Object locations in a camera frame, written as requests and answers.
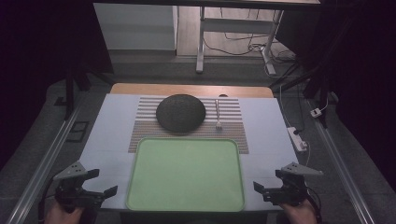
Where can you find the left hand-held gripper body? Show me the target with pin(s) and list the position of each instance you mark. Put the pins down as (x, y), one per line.
(77, 195)

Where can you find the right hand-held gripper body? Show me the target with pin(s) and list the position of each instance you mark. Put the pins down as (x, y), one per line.
(292, 189)

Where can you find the person's right hand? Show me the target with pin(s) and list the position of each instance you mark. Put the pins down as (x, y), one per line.
(298, 214)

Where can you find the person's left hand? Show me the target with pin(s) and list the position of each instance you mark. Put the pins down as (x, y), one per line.
(60, 215)

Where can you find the white power strip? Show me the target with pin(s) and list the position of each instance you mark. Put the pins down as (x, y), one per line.
(297, 140)

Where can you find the black plug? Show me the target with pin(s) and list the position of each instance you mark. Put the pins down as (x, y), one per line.
(297, 132)

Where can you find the striped woven placemat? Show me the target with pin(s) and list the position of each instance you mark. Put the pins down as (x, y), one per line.
(230, 137)

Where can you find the small white adapter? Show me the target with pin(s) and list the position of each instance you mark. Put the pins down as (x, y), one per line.
(315, 112)

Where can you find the green plastic tray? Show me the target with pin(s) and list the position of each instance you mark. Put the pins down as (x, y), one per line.
(186, 174)

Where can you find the silver metal fork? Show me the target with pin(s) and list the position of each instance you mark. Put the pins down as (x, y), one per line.
(218, 116)

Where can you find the black stand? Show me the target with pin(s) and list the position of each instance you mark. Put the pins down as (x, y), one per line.
(70, 93)
(320, 84)

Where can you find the dark speckled round plate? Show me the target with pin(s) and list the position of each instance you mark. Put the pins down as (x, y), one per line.
(180, 113)

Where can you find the white cabinet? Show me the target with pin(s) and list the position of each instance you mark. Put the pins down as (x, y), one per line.
(137, 28)

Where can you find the metal floor rail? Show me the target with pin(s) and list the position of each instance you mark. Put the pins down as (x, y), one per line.
(339, 165)
(43, 168)

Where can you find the white desk frame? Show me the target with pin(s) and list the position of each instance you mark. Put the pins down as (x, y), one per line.
(233, 25)

